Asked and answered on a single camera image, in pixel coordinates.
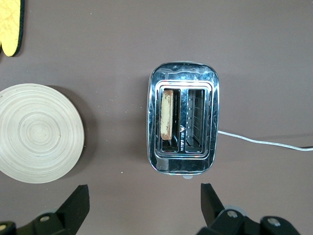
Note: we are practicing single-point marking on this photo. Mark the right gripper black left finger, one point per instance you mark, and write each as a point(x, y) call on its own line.
point(71, 205)

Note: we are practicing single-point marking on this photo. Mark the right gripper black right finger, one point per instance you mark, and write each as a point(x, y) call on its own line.
point(210, 205)

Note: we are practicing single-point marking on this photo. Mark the round wooden plate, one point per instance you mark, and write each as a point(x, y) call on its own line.
point(39, 132)

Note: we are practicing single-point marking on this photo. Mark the slice of brown toast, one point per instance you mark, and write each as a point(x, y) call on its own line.
point(166, 115)

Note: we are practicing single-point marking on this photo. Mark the chrome and beige toaster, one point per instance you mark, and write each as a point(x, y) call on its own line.
point(183, 166)

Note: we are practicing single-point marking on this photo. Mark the brown table cloth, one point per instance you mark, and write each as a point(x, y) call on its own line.
point(122, 49)

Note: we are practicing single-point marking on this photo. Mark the yellow quilted oven mitt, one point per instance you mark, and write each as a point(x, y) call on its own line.
point(9, 24)

